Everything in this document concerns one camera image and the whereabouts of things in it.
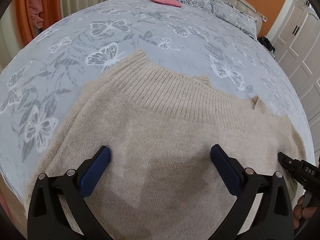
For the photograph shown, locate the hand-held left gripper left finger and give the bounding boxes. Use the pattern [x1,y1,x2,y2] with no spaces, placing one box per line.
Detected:
[27,145,112,240]

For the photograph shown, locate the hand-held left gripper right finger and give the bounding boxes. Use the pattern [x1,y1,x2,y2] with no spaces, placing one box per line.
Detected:
[211,144,294,240]

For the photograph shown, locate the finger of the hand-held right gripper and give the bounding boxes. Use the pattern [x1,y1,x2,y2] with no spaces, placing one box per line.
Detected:
[277,151,304,180]

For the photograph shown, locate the beige knit sweater black hearts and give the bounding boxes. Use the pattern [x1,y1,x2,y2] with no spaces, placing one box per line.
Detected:
[25,49,313,240]

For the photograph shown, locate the person's right hand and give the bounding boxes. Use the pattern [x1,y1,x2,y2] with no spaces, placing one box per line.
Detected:
[292,194,316,229]

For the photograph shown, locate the white nightstand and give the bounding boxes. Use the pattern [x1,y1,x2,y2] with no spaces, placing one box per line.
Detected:
[257,40,277,61]

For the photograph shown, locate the grey butterfly printed blanket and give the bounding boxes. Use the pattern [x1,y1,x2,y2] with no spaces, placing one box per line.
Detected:
[0,0,315,205]

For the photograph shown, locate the black bag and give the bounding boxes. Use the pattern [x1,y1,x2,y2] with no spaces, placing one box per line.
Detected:
[257,36,275,54]

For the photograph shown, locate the pink hanging cloth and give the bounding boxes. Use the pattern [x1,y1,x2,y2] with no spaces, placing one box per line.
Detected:
[29,0,44,29]

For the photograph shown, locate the small pink pillow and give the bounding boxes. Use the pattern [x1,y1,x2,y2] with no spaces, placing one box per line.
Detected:
[149,0,183,7]

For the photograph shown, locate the orange curtain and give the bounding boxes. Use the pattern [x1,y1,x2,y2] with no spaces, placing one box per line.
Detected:
[14,0,63,47]

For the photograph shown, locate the white wardrobe black handles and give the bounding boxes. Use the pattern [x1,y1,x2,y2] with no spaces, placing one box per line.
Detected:
[269,0,320,153]

